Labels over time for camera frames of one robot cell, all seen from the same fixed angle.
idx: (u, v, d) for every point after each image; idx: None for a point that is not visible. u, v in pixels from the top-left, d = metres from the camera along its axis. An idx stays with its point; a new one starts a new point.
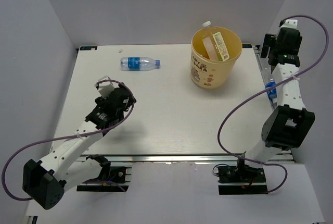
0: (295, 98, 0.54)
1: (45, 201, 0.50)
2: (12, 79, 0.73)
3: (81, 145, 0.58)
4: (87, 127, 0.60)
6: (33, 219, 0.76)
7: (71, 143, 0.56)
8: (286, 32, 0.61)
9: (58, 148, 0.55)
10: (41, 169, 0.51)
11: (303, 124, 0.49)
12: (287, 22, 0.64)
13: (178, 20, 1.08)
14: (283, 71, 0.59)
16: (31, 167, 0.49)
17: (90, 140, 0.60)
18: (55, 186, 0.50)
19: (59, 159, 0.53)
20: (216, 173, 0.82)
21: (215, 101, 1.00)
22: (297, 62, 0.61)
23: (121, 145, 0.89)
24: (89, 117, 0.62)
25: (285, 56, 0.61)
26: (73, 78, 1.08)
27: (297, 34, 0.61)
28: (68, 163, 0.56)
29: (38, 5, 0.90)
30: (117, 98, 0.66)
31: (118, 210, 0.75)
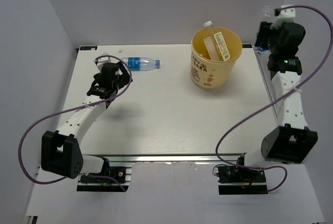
0: (297, 115, 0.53)
1: (69, 166, 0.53)
2: (12, 79, 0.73)
3: (90, 113, 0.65)
4: (92, 99, 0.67)
6: (33, 219, 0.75)
7: (81, 112, 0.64)
8: (290, 35, 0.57)
9: (71, 118, 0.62)
10: (61, 136, 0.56)
11: (307, 144, 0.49)
12: (284, 11, 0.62)
13: (178, 21, 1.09)
14: (284, 81, 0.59)
16: (51, 135, 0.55)
17: (97, 111, 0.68)
18: (76, 148, 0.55)
19: (75, 126, 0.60)
20: (216, 173, 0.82)
21: (215, 101, 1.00)
22: (298, 69, 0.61)
23: (112, 143, 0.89)
24: (91, 91, 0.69)
25: (286, 62, 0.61)
26: (73, 78, 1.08)
27: (299, 38, 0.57)
28: (82, 131, 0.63)
29: (38, 5, 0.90)
30: (109, 72, 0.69)
31: (118, 211, 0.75)
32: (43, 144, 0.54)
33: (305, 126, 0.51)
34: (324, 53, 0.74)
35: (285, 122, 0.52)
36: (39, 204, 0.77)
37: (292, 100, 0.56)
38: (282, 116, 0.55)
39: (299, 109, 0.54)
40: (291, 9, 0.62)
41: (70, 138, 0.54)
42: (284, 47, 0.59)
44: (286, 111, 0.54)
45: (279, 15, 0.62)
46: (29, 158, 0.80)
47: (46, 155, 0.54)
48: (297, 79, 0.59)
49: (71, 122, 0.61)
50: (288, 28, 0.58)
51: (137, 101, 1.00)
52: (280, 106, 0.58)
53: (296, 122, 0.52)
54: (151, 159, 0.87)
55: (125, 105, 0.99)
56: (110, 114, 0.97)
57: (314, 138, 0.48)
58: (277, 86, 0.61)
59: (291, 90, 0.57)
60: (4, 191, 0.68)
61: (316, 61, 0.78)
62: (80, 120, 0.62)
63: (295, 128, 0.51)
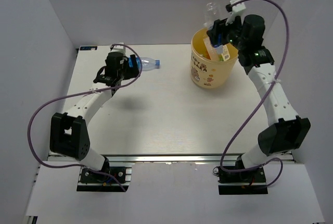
0: (285, 107, 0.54)
1: (77, 148, 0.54)
2: (12, 79, 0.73)
3: (98, 99, 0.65)
4: (99, 86, 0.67)
6: (33, 219, 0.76)
7: (89, 97, 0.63)
8: (254, 28, 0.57)
9: (79, 101, 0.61)
10: (69, 117, 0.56)
11: (302, 133, 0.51)
12: (234, 7, 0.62)
13: (178, 21, 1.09)
14: (262, 76, 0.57)
16: (61, 116, 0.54)
17: (103, 97, 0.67)
18: (84, 129, 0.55)
19: (83, 109, 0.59)
20: (216, 173, 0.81)
21: (215, 101, 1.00)
22: (270, 59, 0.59)
23: (114, 140, 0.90)
24: (97, 79, 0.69)
25: (257, 55, 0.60)
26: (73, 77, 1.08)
27: (264, 29, 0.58)
28: (89, 115, 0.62)
29: (38, 5, 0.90)
30: (114, 61, 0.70)
31: (118, 211, 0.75)
32: (52, 125, 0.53)
33: (296, 115, 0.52)
34: (323, 53, 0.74)
35: (279, 118, 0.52)
36: (39, 204, 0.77)
37: (276, 92, 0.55)
38: (273, 112, 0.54)
39: (284, 99, 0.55)
40: (240, 2, 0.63)
41: (79, 119, 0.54)
42: (248, 41, 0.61)
44: (275, 105, 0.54)
45: (232, 12, 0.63)
46: (29, 158, 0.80)
47: (54, 136, 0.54)
48: (273, 69, 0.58)
49: (79, 106, 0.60)
50: (250, 22, 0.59)
51: (137, 101, 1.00)
52: (265, 100, 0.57)
53: (287, 114, 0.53)
54: (151, 159, 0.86)
55: (125, 105, 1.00)
56: (110, 114, 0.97)
57: (307, 126, 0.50)
58: (256, 81, 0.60)
59: (272, 83, 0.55)
60: (4, 191, 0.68)
61: (316, 61, 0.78)
62: (88, 103, 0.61)
63: (289, 120, 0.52)
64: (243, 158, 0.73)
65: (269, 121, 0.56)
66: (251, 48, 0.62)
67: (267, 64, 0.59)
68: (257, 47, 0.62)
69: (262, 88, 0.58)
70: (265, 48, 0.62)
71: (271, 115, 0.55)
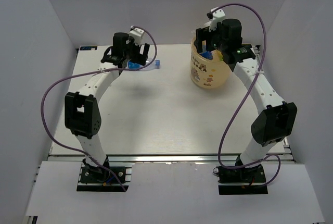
0: (272, 95, 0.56)
1: (90, 124, 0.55)
2: (12, 79, 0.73)
3: (105, 78, 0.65)
4: (107, 66, 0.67)
6: (33, 219, 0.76)
7: (98, 77, 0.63)
8: (230, 28, 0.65)
9: (89, 81, 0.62)
10: (81, 96, 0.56)
11: (290, 116, 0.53)
12: (215, 13, 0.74)
13: (178, 21, 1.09)
14: (247, 70, 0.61)
16: (74, 95, 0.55)
17: (111, 77, 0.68)
18: (96, 108, 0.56)
19: (93, 88, 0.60)
20: (216, 173, 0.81)
21: (215, 100, 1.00)
22: (252, 54, 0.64)
23: (117, 131, 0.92)
24: (104, 59, 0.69)
25: (239, 52, 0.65)
26: (72, 80, 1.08)
27: (240, 28, 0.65)
28: (99, 94, 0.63)
29: (38, 5, 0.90)
30: (120, 41, 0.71)
31: (118, 210, 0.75)
32: (66, 103, 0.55)
33: (283, 101, 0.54)
34: (324, 53, 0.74)
35: (266, 106, 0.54)
36: (39, 204, 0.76)
37: (260, 83, 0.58)
38: (261, 101, 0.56)
39: (270, 88, 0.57)
40: (219, 9, 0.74)
41: (90, 97, 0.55)
42: (229, 40, 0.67)
44: (261, 94, 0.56)
45: (214, 17, 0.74)
46: (29, 159, 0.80)
47: (68, 114, 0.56)
48: (256, 63, 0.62)
49: (89, 85, 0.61)
50: (227, 24, 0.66)
51: (137, 101, 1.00)
52: (252, 92, 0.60)
53: (274, 101, 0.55)
54: (151, 159, 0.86)
55: (125, 104, 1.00)
56: (111, 114, 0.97)
57: (294, 110, 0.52)
58: (242, 76, 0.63)
59: (255, 75, 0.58)
60: (4, 192, 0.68)
61: (316, 61, 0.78)
62: (98, 83, 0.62)
63: (276, 106, 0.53)
64: (243, 159, 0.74)
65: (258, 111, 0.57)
66: (233, 47, 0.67)
67: (250, 59, 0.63)
68: (238, 46, 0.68)
69: (248, 81, 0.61)
70: (246, 46, 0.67)
71: (259, 104, 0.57)
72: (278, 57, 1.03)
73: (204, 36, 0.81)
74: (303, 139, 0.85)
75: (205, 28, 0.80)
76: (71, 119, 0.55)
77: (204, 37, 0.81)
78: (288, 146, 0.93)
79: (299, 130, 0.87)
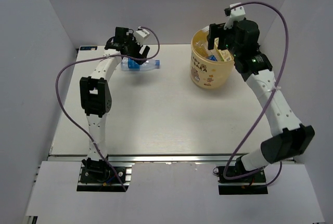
0: (288, 115, 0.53)
1: (104, 103, 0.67)
2: (12, 79, 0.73)
3: (112, 63, 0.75)
4: (111, 52, 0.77)
6: (33, 219, 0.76)
7: (105, 62, 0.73)
8: (247, 34, 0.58)
9: (98, 66, 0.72)
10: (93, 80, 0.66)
11: (307, 140, 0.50)
12: (233, 10, 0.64)
13: (178, 21, 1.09)
14: (262, 84, 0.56)
16: (87, 79, 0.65)
17: (116, 62, 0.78)
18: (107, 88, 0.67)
19: (103, 72, 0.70)
20: (216, 173, 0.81)
21: (215, 100, 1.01)
22: (268, 65, 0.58)
23: (119, 125, 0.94)
24: (107, 46, 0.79)
25: (254, 61, 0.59)
26: (74, 70, 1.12)
27: (258, 35, 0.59)
28: (108, 77, 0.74)
29: (38, 5, 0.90)
30: (121, 29, 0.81)
31: (118, 211, 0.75)
32: (81, 86, 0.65)
33: (300, 124, 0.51)
34: (324, 53, 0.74)
35: (283, 127, 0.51)
36: (39, 204, 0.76)
37: (277, 100, 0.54)
38: (277, 122, 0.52)
39: (286, 107, 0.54)
40: (239, 7, 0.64)
41: (102, 81, 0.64)
42: (245, 46, 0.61)
44: (278, 113, 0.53)
45: (230, 15, 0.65)
46: (29, 159, 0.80)
47: (84, 96, 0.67)
48: (272, 76, 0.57)
49: (98, 70, 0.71)
50: (243, 27, 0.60)
51: (137, 101, 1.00)
52: (267, 109, 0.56)
53: (291, 122, 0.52)
54: (151, 159, 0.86)
55: (126, 104, 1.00)
56: (112, 113, 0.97)
57: (311, 134, 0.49)
58: (256, 88, 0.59)
59: (272, 91, 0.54)
60: (4, 192, 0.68)
61: (315, 61, 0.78)
62: (106, 67, 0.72)
63: (293, 129, 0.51)
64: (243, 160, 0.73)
65: (272, 131, 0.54)
66: (247, 55, 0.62)
67: (265, 71, 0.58)
68: (253, 54, 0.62)
69: (263, 96, 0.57)
70: (261, 53, 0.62)
71: (274, 124, 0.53)
72: (278, 56, 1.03)
73: (217, 34, 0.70)
74: None
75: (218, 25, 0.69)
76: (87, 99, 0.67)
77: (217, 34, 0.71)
78: None
79: None
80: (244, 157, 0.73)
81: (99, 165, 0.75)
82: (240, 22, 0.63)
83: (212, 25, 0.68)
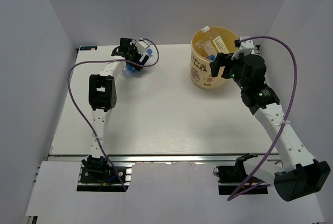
0: (300, 151, 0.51)
1: (110, 97, 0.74)
2: (11, 79, 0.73)
3: (118, 66, 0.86)
4: (117, 56, 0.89)
6: (33, 219, 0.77)
7: (112, 65, 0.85)
8: (254, 70, 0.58)
9: (106, 66, 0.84)
10: (102, 78, 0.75)
11: (322, 177, 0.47)
12: (243, 43, 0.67)
13: (178, 21, 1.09)
14: (270, 116, 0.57)
16: (97, 76, 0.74)
17: (121, 66, 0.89)
18: (114, 85, 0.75)
19: (110, 72, 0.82)
20: (216, 173, 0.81)
21: (215, 100, 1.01)
22: (276, 99, 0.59)
23: (120, 125, 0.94)
24: (113, 52, 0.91)
25: (261, 95, 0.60)
26: (74, 70, 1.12)
27: (265, 70, 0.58)
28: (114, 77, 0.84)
29: (38, 5, 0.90)
30: (126, 40, 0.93)
31: (118, 210, 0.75)
32: (90, 83, 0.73)
33: (314, 160, 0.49)
34: (324, 53, 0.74)
35: (296, 164, 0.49)
36: (40, 204, 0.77)
37: (287, 135, 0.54)
38: (289, 158, 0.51)
39: (298, 142, 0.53)
40: (249, 40, 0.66)
41: (110, 77, 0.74)
42: (252, 81, 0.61)
44: (289, 149, 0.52)
45: (241, 47, 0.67)
46: (29, 159, 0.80)
47: (92, 92, 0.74)
48: (280, 109, 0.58)
49: (106, 70, 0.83)
50: (250, 63, 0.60)
51: (138, 101, 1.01)
52: (278, 144, 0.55)
53: (303, 158, 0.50)
54: (151, 159, 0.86)
55: (127, 103, 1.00)
56: (113, 112, 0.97)
57: (328, 171, 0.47)
58: (264, 122, 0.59)
59: (281, 125, 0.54)
60: (3, 193, 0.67)
61: (316, 61, 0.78)
62: (113, 67, 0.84)
63: (306, 165, 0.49)
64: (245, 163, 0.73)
65: (285, 167, 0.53)
66: (254, 88, 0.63)
67: (272, 104, 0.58)
68: (260, 86, 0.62)
69: (272, 130, 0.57)
70: (268, 87, 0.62)
71: (286, 160, 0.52)
72: (278, 56, 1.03)
73: (224, 63, 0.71)
74: (303, 139, 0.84)
75: (226, 55, 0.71)
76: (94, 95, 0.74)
77: (224, 63, 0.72)
78: None
79: (298, 131, 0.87)
80: (248, 160, 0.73)
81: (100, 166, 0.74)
82: (247, 56, 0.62)
83: (219, 54, 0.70)
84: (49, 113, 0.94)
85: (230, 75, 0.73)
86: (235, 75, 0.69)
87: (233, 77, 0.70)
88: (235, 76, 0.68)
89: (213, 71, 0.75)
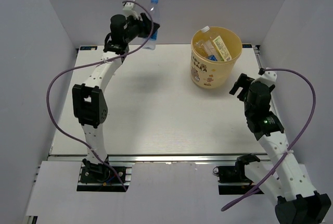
0: (302, 181, 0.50)
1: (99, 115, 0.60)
2: (12, 78, 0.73)
3: (110, 68, 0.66)
4: (109, 55, 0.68)
6: (33, 219, 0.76)
7: (102, 67, 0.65)
8: (259, 97, 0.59)
9: (93, 72, 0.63)
10: (87, 88, 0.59)
11: (322, 210, 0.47)
12: (267, 73, 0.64)
13: (178, 21, 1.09)
14: (273, 145, 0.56)
16: (80, 87, 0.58)
17: (115, 65, 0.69)
18: (102, 98, 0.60)
19: (98, 79, 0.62)
20: (216, 173, 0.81)
21: (215, 100, 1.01)
22: (280, 127, 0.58)
23: (122, 124, 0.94)
24: (106, 48, 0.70)
25: (266, 123, 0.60)
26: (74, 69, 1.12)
27: (269, 99, 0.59)
28: (105, 83, 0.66)
29: (38, 5, 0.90)
30: (117, 26, 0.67)
31: (118, 210, 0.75)
32: (74, 95, 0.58)
33: (315, 191, 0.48)
34: (324, 53, 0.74)
35: (296, 194, 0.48)
36: (40, 204, 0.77)
37: (290, 164, 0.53)
38: (290, 187, 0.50)
39: (299, 172, 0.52)
40: (274, 72, 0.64)
41: (97, 89, 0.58)
42: (257, 108, 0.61)
44: (291, 178, 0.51)
45: (263, 76, 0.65)
46: (29, 159, 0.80)
47: (77, 106, 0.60)
48: (284, 138, 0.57)
49: (93, 76, 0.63)
50: (255, 90, 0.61)
51: (139, 100, 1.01)
52: (279, 172, 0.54)
53: (304, 189, 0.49)
54: (151, 159, 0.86)
55: (127, 103, 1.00)
56: (114, 112, 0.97)
57: (328, 203, 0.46)
58: (267, 149, 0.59)
59: (284, 154, 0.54)
60: (4, 192, 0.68)
61: (315, 62, 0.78)
62: (103, 73, 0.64)
63: (307, 196, 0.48)
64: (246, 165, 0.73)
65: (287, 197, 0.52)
66: (259, 115, 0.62)
67: (277, 132, 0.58)
68: (265, 114, 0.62)
69: (274, 158, 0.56)
70: (273, 115, 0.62)
71: (287, 189, 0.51)
72: (278, 56, 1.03)
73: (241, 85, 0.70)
74: (303, 139, 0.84)
75: (246, 78, 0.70)
76: (79, 109, 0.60)
77: (244, 86, 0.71)
78: None
79: (297, 131, 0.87)
80: (248, 164, 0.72)
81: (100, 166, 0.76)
82: (253, 84, 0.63)
83: (242, 75, 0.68)
84: (49, 113, 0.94)
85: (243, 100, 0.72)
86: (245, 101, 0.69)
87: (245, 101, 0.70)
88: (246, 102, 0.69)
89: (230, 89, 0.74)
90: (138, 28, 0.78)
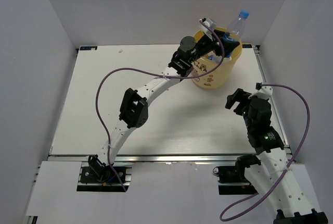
0: (300, 199, 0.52)
1: (135, 122, 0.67)
2: (11, 78, 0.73)
3: (165, 84, 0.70)
4: (170, 72, 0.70)
6: (33, 219, 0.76)
7: (159, 81, 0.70)
8: (260, 113, 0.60)
9: (149, 83, 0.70)
10: (137, 95, 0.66)
11: None
12: (264, 87, 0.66)
13: (178, 21, 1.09)
14: (273, 162, 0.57)
16: (131, 93, 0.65)
17: (172, 82, 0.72)
18: (145, 110, 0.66)
19: (150, 91, 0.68)
20: (216, 173, 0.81)
21: (215, 100, 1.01)
22: (281, 144, 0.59)
23: None
24: (172, 63, 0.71)
25: (267, 138, 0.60)
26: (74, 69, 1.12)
27: (270, 114, 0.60)
28: (154, 96, 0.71)
29: (38, 5, 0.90)
30: (184, 50, 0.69)
31: (118, 210, 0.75)
32: (125, 96, 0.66)
33: (312, 209, 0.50)
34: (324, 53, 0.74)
35: (294, 212, 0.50)
36: (40, 203, 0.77)
37: (289, 182, 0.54)
38: (287, 204, 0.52)
39: (298, 189, 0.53)
40: (270, 87, 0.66)
41: (143, 101, 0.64)
42: (257, 123, 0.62)
44: (289, 196, 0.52)
45: (261, 90, 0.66)
46: (29, 159, 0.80)
47: (123, 104, 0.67)
48: (284, 155, 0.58)
49: (148, 87, 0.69)
50: (256, 106, 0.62)
51: None
52: (278, 188, 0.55)
53: (302, 207, 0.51)
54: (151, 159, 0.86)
55: None
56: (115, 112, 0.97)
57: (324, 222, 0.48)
58: (267, 165, 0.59)
59: (284, 171, 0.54)
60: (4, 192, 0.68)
61: (315, 62, 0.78)
62: (157, 87, 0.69)
63: (305, 214, 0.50)
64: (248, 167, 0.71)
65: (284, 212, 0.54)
66: (260, 130, 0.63)
67: (278, 149, 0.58)
68: (265, 129, 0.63)
69: (273, 174, 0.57)
70: (273, 129, 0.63)
71: (284, 205, 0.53)
72: (278, 56, 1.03)
73: (239, 97, 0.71)
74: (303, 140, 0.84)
75: (244, 91, 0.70)
76: (125, 109, 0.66)
77: (241, 100, 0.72)
78: (288, 146, 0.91)
79: (297, 132, 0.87)
80: (249, 167, 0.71)
81: (101, 169, 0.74)
82: (253, 99, 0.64)
83: (239, 90, 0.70)
84: (49, 113, 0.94)
85: (240, 113, 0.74)
86: (245, 116, 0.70)
87: (244, 114, 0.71)
88: (246, 116, 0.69)
89: (228, 103, 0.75)
90: (208, 48, 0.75)
